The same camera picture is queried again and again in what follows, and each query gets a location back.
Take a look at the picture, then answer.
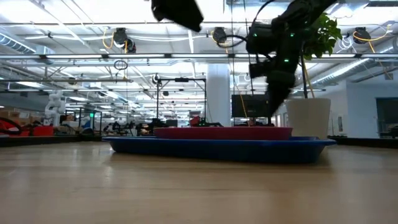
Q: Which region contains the black monitor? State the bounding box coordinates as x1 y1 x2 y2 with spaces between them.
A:
231 94 271 118

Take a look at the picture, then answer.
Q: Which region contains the white humanoid robot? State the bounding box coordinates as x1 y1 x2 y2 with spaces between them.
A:
44 90 67 128

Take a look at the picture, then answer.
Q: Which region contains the white square column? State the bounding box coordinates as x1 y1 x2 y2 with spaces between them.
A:
206 63 231 127

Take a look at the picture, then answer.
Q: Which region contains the pink plastic plate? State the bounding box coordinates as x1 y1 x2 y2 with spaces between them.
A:
154 126 294 141

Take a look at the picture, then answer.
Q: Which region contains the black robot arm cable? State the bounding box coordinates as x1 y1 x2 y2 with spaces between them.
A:
216 34 249 49

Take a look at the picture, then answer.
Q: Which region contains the black metal frame rig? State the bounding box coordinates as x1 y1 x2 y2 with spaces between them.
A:
156 77 208 125

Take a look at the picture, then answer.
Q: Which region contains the dark wall window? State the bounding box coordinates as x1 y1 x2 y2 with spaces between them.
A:
375 97 398 139

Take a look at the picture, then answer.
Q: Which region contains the potted green tree white pot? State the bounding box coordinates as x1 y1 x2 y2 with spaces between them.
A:
285 12 343 140

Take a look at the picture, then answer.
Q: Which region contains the black table edge rail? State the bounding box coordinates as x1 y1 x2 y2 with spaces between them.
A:
0 135 379 148

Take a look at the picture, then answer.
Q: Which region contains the red box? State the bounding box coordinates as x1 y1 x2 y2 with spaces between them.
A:
30 126 54 137

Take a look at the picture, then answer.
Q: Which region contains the black hanging cable loop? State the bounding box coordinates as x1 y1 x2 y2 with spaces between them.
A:
113 59 129 71

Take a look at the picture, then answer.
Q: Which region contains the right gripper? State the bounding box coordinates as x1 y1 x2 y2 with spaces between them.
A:
267 70 297 118

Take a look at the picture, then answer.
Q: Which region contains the red machine black hoop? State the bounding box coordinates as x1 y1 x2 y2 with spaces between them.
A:
0 116 22 137

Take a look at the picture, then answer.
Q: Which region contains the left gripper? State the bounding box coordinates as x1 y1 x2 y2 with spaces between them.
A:
151 0 205 32

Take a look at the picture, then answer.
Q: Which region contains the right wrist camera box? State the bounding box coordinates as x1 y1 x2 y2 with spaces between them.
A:
248 62 271 79

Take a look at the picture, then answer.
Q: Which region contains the blue plastic tray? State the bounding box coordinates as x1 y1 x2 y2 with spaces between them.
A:
102 136 337 164

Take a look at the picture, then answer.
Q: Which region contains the yellow cord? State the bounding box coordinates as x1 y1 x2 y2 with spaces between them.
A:
303 63 316 100

